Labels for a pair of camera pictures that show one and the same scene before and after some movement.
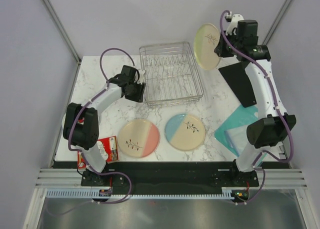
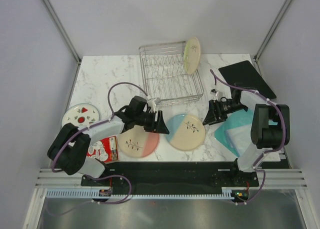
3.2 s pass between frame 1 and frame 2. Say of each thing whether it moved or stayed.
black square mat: stayed
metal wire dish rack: stayed
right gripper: moved
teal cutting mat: stayed
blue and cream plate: stayed
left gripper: moved
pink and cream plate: stayed
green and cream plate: moved
